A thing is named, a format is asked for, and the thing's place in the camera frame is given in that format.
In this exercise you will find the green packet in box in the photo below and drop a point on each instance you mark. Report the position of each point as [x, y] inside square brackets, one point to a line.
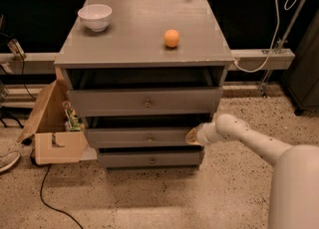
[73, 122]

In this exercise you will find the white sneaker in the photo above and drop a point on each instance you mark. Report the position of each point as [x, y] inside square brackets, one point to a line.
[8, 160]

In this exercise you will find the grey top drawer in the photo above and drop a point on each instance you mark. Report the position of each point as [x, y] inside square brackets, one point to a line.
[145, 101]

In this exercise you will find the grey bottom drawer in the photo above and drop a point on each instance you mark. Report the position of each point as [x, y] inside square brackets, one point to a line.
[190, 155]

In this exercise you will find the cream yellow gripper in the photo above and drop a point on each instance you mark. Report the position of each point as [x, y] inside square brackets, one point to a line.
[201, 134]

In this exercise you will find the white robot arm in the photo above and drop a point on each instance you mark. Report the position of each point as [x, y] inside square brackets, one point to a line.
[294, 194]

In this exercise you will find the white ceramic bowl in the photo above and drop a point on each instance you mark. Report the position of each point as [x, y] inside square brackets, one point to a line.
[96, 17]

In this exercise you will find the open cardboard box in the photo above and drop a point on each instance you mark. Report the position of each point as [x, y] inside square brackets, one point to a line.
[46, 128]

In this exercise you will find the metal stand pole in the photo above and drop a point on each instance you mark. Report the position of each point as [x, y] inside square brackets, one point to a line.
[265, 79]

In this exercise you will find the grey drawer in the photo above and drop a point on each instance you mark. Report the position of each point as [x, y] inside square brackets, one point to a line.
[141, 130]
[145, 101]
[190, 155]

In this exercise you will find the dark grey side cabinet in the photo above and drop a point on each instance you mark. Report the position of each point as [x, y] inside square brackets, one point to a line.
[301, 80]

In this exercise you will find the orange fruit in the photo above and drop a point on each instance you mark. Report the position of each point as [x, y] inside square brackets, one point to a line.
[171, 38]

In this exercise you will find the grey wooden drawer cabinet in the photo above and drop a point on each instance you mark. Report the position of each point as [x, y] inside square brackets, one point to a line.
[131, 54]

